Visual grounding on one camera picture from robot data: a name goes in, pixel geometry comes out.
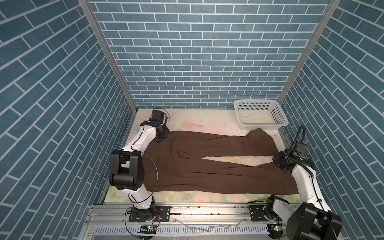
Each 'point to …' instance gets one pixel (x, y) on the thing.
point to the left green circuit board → (147, 229)
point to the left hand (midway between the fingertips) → (167, 133)
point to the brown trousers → (175, 164)
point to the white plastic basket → (267, 114)
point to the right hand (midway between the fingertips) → (276, 157)
